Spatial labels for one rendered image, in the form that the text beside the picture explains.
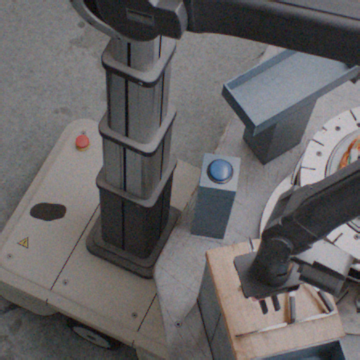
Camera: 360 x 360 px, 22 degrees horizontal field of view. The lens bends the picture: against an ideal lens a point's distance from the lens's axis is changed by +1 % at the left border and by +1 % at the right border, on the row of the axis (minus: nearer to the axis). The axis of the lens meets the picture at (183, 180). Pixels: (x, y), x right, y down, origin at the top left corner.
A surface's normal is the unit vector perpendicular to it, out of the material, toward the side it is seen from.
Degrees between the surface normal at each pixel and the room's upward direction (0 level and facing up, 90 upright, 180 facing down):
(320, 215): 76
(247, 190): 0
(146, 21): 82
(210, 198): 90
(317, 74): 0
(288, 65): 0
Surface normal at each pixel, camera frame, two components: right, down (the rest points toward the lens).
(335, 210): -0.46, 0.72
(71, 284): 0.06, -0.41
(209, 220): -0.15, 0.90
